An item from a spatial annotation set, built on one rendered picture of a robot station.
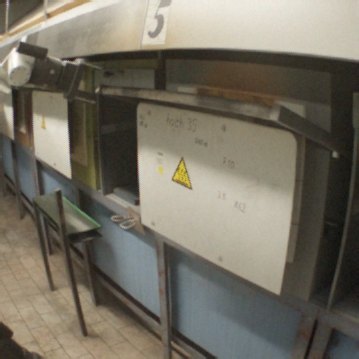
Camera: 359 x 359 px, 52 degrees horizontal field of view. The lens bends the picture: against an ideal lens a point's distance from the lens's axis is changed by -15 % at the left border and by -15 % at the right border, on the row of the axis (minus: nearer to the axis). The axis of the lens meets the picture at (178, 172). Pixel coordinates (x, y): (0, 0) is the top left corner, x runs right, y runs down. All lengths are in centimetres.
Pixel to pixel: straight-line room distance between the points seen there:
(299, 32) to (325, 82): 35
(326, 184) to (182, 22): 50
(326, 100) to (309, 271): 45
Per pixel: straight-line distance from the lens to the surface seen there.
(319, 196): 100
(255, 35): 66
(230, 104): 82
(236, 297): 144
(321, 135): 85
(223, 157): 102
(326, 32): 58
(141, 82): 147
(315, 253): 105
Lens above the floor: 150
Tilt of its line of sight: 17 degrees down
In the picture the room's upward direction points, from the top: 1 degrees counter-clockwise
